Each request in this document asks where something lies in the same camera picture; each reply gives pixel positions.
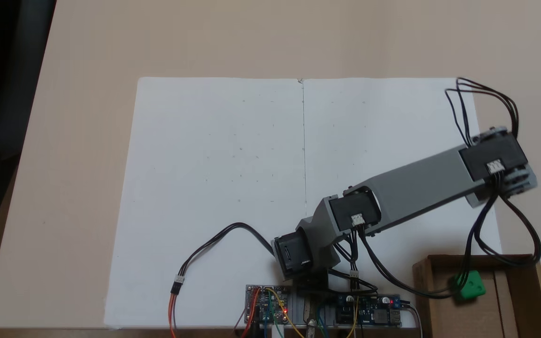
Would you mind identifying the green die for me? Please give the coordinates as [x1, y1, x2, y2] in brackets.
[448, 269, 487, 301]

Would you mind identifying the brown cardboard box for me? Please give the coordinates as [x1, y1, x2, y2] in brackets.
[411, 253, 541, 338]

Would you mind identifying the blue circuit board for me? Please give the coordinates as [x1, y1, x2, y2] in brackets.
[333, 293, 403, 327]

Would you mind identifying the metal table clamp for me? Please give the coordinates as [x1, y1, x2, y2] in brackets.
[302, 297, 319, 338]

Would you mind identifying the grey motor driver board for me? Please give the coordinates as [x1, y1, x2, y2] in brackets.
[245, 284, 295, 325]

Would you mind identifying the white paper sheet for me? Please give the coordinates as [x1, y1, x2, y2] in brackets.
[104, 77, 504, 329]

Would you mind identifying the black wrist wire bundle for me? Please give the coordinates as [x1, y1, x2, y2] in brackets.
[445, 77, 520, 147]

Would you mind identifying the black forearm wire bundle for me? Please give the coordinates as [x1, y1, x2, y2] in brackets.
[356, 171, 541, 300]

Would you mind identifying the white cable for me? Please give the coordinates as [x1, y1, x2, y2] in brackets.
[403, 303, 424, 338]

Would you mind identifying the black shoulder wire bundle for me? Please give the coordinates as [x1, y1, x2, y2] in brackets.
[332, 230, 380, 295]

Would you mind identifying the yellow wire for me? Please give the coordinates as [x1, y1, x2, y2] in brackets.
[344, 295, 361, 338]
[265, 287, 309, 338]

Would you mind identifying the black and orange wire lead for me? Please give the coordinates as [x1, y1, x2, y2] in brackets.
[169, 222, 277, 338]

